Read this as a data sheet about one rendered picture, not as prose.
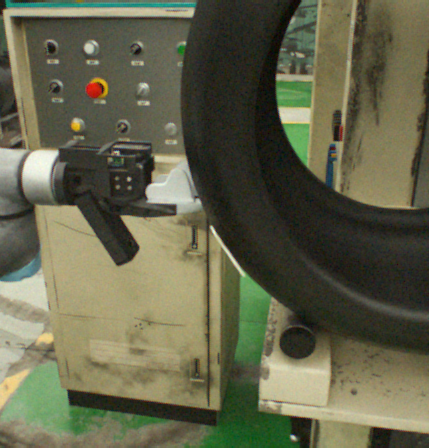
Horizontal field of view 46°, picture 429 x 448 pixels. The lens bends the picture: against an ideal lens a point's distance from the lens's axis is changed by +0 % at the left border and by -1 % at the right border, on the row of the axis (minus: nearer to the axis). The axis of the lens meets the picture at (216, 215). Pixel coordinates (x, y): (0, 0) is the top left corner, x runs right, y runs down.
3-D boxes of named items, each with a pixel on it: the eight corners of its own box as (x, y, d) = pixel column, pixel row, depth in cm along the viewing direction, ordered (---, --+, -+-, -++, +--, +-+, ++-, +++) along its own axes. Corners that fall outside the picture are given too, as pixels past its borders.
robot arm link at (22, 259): (-39, 290, 72) (-55, 220, 68) (14, 256, 82) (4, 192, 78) (5, 301, 70) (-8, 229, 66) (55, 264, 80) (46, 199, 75)
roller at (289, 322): (318, 238, 94) (294, 240, 95) (316, 216, 92) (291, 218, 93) (317, 360, 62) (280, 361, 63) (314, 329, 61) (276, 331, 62)
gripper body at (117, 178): (139, 157, 62) (48, 151, 64) (142, 221, 66) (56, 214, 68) (157, 141, 69) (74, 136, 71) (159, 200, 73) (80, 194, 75)
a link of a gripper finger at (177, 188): (214, 174, 62) (141, 169, 64) (213, 219, 64) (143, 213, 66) (218, 166, 65) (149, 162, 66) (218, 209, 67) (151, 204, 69)
